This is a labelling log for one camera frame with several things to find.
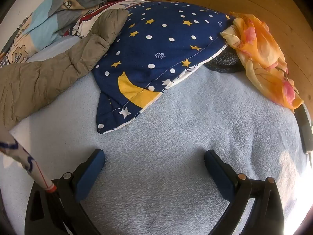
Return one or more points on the dark patterned cloth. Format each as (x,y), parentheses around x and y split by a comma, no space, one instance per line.
(225,63)

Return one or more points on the orange floral scarf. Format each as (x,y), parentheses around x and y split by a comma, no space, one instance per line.
(259,41)

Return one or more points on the patterned patchwork blanket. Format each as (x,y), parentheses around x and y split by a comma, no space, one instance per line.
(41,22)

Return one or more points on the navy star print pillow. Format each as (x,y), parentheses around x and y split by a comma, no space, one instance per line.
(159,41)

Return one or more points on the black phone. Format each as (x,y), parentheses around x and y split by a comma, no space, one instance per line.
(305,127)

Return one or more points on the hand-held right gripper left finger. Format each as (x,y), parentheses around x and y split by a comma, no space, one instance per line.
(90,175)

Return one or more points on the light blue cloud bed sheet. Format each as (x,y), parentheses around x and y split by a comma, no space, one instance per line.
(49,51)

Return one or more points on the light blue fleece blanket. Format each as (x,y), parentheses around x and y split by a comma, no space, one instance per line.
(171,151)

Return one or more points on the khaki hooded puffer jacket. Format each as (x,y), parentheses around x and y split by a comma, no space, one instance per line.
(49,78)

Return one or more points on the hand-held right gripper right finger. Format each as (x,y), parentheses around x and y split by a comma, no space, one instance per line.
(219,175)

